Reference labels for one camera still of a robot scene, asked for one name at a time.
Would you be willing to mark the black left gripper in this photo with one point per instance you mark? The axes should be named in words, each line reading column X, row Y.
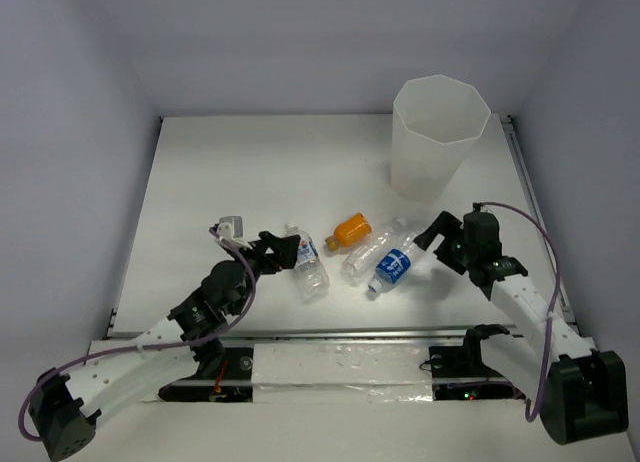
column 267, row 254

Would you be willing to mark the white octagonal bin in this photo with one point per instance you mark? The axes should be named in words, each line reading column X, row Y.
column 437, row 120

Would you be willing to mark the blue orange label clear bottle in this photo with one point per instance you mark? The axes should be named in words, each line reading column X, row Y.
column 310, row 274

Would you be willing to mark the aluminium rail front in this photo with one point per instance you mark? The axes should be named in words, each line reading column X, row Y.
column 349, row 334

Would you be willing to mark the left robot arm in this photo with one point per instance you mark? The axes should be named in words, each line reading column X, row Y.
column 68, row 404

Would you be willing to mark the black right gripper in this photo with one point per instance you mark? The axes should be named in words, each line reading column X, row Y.
column 448, row 226

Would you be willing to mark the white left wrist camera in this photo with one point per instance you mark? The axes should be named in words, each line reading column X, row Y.
column 231, row 227

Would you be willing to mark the white foam board cover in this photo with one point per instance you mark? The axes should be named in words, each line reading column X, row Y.
column 339, row 430

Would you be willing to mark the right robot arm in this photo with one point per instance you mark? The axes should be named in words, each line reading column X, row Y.
column 577, row 391

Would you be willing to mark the clear unlabelled plastic bottle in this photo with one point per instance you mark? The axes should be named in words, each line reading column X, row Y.
column 372, row 249

